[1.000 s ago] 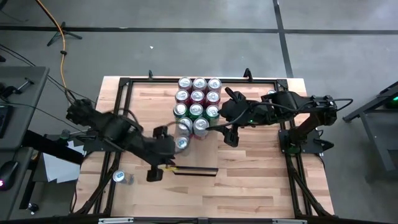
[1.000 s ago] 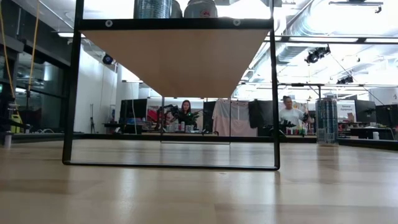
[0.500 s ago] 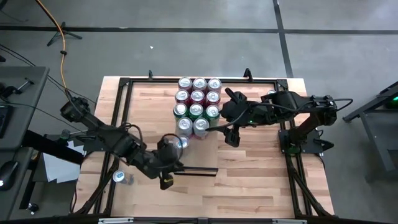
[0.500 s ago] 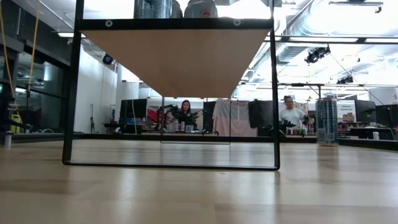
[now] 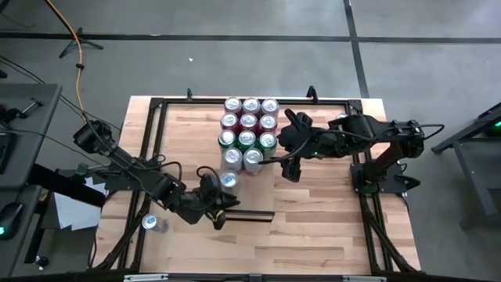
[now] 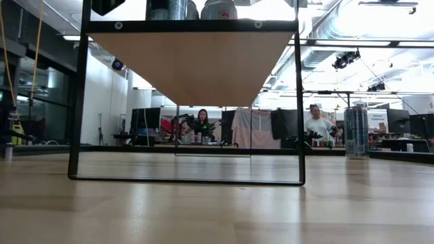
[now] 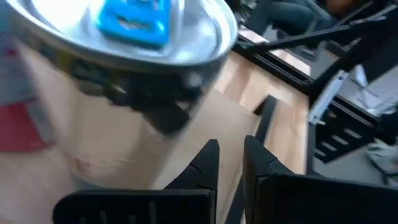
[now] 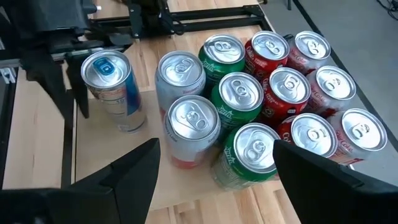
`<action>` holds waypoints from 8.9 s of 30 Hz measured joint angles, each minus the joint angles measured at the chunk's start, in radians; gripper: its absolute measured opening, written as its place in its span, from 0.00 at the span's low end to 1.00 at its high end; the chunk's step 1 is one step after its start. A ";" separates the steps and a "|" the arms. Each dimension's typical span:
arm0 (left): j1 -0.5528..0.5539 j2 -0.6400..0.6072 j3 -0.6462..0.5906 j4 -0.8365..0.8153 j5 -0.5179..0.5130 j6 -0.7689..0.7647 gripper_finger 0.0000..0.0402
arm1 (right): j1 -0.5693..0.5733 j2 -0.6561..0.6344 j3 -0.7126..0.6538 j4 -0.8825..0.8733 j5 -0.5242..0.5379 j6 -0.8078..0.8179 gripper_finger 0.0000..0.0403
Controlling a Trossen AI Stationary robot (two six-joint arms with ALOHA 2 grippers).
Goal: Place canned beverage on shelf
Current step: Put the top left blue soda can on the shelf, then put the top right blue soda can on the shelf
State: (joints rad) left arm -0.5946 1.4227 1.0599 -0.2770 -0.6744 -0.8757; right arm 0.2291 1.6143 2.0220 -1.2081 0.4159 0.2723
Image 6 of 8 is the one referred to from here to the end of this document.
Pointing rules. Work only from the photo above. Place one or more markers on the person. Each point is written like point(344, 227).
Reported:
point(202, 118)
point(318, 125)

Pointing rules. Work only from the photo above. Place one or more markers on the tall can with blue tab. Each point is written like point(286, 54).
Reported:
point(356, 132)
point(166, 10)

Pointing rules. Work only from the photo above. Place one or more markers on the white cup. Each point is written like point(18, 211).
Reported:
point(409, 147)

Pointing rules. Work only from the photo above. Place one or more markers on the black cloth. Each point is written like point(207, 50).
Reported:
point(281, 123)

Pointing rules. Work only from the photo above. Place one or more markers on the pink and white cloth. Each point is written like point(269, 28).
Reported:
point(257, 130)

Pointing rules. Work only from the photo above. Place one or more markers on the small white cylinder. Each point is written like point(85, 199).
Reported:
point(8, 152)

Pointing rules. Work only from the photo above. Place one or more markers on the small black side table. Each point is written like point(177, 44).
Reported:
point(135, 139)

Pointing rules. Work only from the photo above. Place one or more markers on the black dome camera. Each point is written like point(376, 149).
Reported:
point(117, 64)

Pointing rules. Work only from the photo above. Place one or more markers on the thin black tripod stand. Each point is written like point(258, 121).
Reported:
point(100, 132)

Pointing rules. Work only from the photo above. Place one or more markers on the red machine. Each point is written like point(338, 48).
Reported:
point(165, 127)

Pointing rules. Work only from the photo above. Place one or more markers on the wooden shelf with black frame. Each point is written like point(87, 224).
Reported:
point(190, 67)

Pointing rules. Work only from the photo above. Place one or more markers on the black upright panel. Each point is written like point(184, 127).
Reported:
point(228, 125)

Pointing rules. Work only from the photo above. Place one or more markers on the yellow plastic object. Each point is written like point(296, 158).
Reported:
point(17, 130)

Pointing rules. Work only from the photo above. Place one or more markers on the black ceiling spotlight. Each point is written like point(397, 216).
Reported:
point(346, 59)
point(376, 87)

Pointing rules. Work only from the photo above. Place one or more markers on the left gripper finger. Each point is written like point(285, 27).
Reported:
point(106, 5)

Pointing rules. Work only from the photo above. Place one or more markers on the floral cloth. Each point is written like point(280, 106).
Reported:
point(329, 113)

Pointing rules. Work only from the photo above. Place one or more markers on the white sign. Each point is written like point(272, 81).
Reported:
point(378, 118)

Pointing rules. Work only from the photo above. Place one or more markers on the black aluminium table frame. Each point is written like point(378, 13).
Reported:
point(325, 151)

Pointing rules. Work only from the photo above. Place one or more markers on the silver ventilation duct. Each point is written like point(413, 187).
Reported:
point(322, 34)

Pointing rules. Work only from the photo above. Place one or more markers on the black ceiling light rail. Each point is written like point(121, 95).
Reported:
point(388, 3)

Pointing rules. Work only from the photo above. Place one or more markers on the black monitor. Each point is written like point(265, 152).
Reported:
point(422, 125)
point(146, 117)
point(398, 121)

